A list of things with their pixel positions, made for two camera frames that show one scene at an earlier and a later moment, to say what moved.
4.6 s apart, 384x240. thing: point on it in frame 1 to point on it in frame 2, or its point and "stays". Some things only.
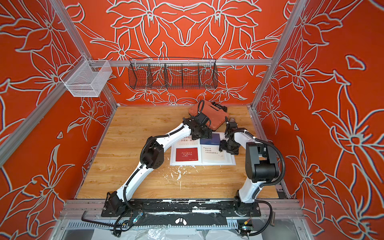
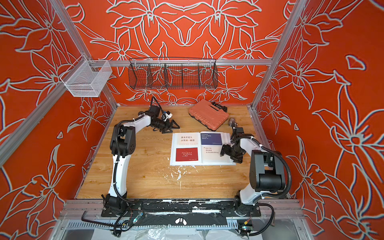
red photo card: x=188 y=154 stays
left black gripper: x=207 y=130 to x=167 y=129
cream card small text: x=210 y=154 stays
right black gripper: x=225 y=146 to x=228 y=149
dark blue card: x=214 y=140 stays
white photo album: x=201 y=152 stays
